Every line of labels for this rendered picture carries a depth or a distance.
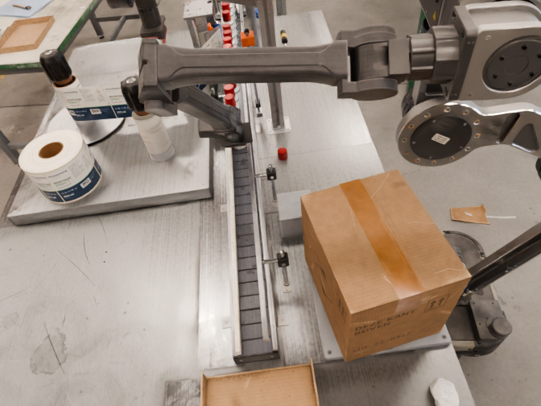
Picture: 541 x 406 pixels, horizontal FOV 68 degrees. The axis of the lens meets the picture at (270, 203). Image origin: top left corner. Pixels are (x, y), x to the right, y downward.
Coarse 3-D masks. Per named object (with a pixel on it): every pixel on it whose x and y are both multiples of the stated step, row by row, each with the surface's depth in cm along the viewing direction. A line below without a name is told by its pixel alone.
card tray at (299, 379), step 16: (272, 368) 95; (288, 368) 95; (304, 368) 94; (208, 384) 94; (224, 384) 94; (240, 384) 94; (256, 384) 93; (272, 384) 93; (288, 384) 92; (304, 384) 92; (208, 400) 92; (224, 400) 92; (240, 400) 91; (256, 400) 91; (272, 400) 91; (288, 400) 90; (304, 400) 90
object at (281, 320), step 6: (252, 102) 159; (222, 210) 128; (222, 318) 105; (228, 318) 104; (276, 318) 101; (282, 318) 103; (222, 324) 104; (228, 324) 103; (276, 324) 101; (282, 324) 102
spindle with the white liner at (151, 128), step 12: (132, 84) 118; (132, 96) 118; (132, 108) 123; (144, 108) 123; (144, 120) 125; (156, 120) 128; (144, 132) 129; (156, 132) 130; (156, 144) 133; (168, 144) 137; (156, 156) 138; (168, 156) 139
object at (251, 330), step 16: (240, 32) 192; (240, 160) 135; (240, 176) 130; (240, 192) 126; (256, 192) 125; (240, 208) 122; (240, 224) 118; (240, 240) 114; (240, 256) 111; (240, 272) 107; (256, 272) 107; (240, 288) 104; (256, 288) 104; (240, 304) 101; (256, 304) 101; (240, 320) 99; (256, 320) 98; (256, 336) 96; (256, 352) 93; (272, 352) 93
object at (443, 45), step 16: (464, 16) 58; (432, 32) 61; (448, 32) 59; (464, 32) 58; (416, 48) 60; (432, 48) 60; (448, 48) 59; (464, 48) 57; (416, 64) 61; (432, 64) 61; (448, 64) 60; (464, 64) 59; (416, 80) 63; (432, 80) 62; (448, 80) 62; (464, 80) 61; (448, 96) 64
